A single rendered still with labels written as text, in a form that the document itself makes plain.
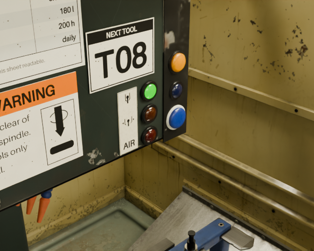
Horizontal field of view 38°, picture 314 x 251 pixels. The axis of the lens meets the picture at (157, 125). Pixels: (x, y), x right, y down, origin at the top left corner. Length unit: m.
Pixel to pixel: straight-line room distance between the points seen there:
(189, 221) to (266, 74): 0.66
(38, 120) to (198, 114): 1.20
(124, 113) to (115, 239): 1.52
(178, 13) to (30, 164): 0.25
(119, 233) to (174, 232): 0.39
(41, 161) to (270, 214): 1.19
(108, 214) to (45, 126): 1.67
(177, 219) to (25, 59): 1.39
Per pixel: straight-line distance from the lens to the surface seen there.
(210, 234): 1.09
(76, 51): 0.50
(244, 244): 1.09
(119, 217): 2.17
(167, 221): 1.81
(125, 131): 0.58
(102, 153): 0.57
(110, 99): 0.55
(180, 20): 0.59
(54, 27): 0.48
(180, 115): 0.63
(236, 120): 1.54
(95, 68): 0.52
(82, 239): 2.07
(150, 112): 0.59
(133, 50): 0.55
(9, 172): 0.51
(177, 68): 0.60
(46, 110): 0.50
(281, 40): 1.36
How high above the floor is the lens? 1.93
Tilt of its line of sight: 27 degrees down
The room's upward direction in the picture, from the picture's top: straight up
